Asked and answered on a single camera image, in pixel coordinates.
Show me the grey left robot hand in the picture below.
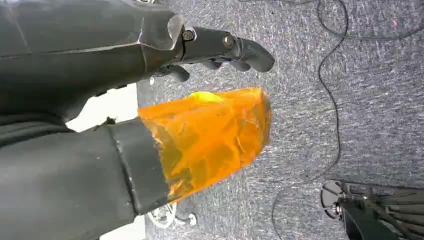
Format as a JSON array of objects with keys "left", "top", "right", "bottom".
[{"left": 0, "top": 0, "right": 276, "bottom": 240}]

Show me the black stand base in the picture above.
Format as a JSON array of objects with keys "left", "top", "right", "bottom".
[{"left": 320, "top": 179, "right": 424, "bottom": 240}]

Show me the thin black floor cable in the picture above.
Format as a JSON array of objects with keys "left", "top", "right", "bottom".
[
  {"left": 271, "top": 0, "right": 349, "bottom": 240},
  {"left": 316, "top": 0, "right": 424, "bottom": 41}
]

